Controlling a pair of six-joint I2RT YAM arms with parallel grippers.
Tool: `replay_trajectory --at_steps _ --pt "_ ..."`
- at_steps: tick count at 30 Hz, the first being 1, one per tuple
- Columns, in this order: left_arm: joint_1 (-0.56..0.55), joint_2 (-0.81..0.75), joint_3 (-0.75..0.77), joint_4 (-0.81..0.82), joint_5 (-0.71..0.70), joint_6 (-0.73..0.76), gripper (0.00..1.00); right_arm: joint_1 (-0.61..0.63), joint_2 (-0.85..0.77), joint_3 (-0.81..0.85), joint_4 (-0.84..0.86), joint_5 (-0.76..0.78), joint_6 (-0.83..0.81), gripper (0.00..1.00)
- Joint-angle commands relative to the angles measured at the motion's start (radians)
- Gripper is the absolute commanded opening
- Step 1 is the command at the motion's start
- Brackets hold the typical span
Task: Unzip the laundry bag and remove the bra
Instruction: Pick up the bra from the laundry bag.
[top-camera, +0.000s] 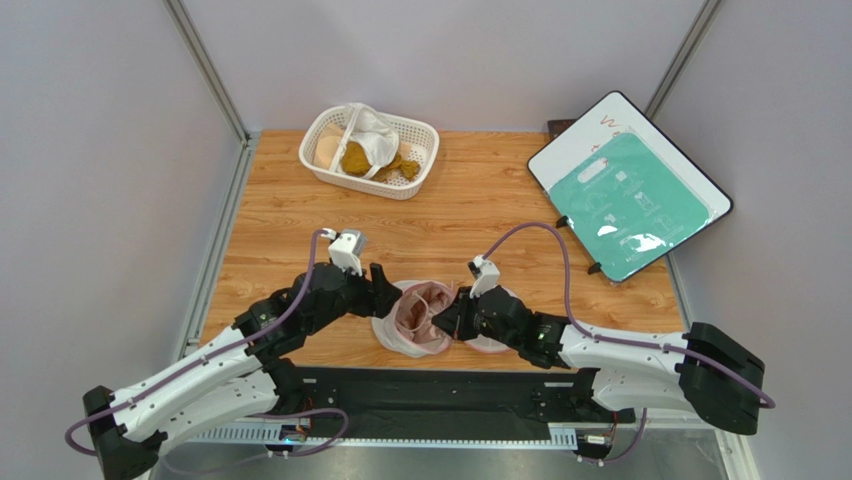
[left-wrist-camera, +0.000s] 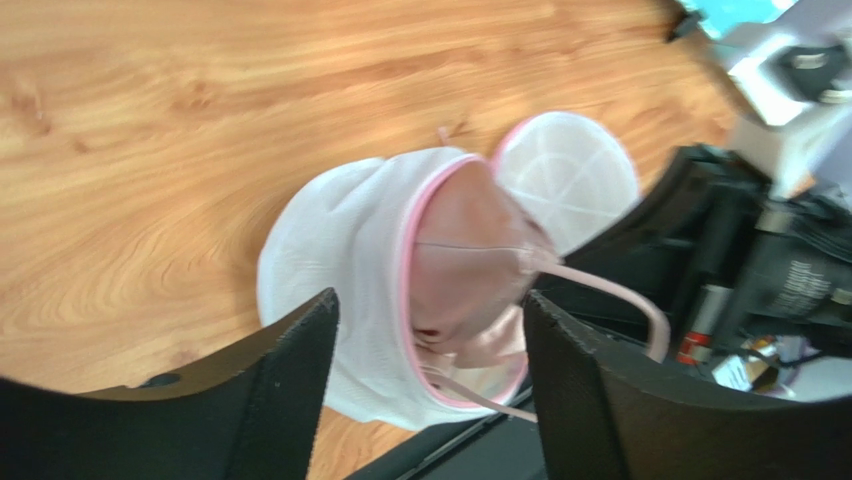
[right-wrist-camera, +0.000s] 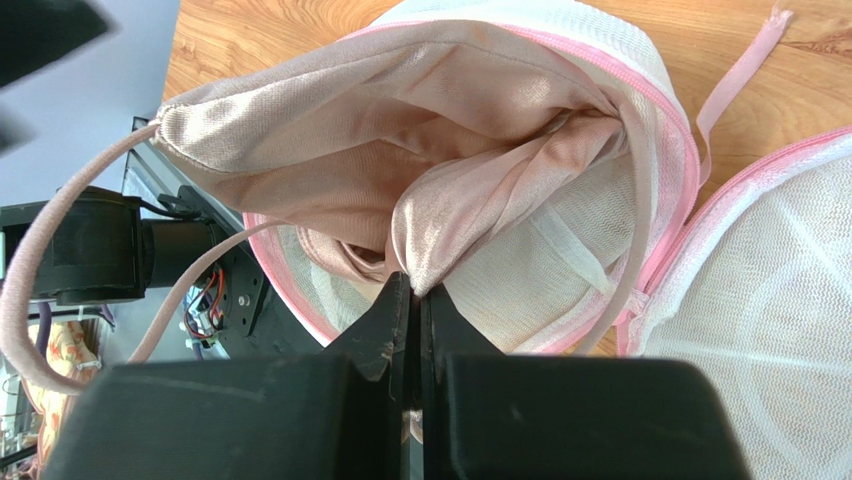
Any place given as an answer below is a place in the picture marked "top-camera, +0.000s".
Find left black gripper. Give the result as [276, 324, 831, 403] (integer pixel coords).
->
[306, 256, 404, 336]

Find dusty pink satin bra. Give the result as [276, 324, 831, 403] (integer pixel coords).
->
[393, 280, 454, 338]

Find white mesh laundry bag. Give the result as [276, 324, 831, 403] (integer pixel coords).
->
[370, 279, 527, 359]

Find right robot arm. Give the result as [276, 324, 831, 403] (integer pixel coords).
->
[433, 287, 770, 435]

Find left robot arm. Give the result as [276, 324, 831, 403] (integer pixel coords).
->
[83, 262, 402, 479]

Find white bra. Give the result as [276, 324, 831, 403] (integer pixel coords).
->
[330, 103, 400, 180]

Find peach bra pad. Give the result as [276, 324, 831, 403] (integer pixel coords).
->
[313, 123, 344, 170]

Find mustard brown cloth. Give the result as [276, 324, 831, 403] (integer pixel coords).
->
[340, 141, 421, 183]

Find white plastic basket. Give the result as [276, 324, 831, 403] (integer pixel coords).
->
[299, 105, 440, 200]

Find teal instruction sheet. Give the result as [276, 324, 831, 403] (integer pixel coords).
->
[547, 133, 715, 283]

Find dark brown object behind board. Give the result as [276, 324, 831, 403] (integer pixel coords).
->
[546, 119, 576, 140]

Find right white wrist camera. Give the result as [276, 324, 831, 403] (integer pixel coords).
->
[468, 255, 500, 298]

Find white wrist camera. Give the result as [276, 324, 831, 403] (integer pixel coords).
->
[468, 255, 500, 298]
[321, 228, 368, 277]

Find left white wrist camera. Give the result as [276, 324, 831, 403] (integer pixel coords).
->
[321, 228, 368, 277]

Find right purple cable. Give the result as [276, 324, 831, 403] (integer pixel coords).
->
[469, 221, 777, 466]

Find purple cable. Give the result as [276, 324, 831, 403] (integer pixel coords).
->
[469, 221, 777, 466]
[64, 228, 351, 461]

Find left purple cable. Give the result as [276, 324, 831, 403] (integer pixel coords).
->
[64, 228, 351, 461]

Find white board black frame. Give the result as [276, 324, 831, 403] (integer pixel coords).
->
[527, 91, 733, 276]

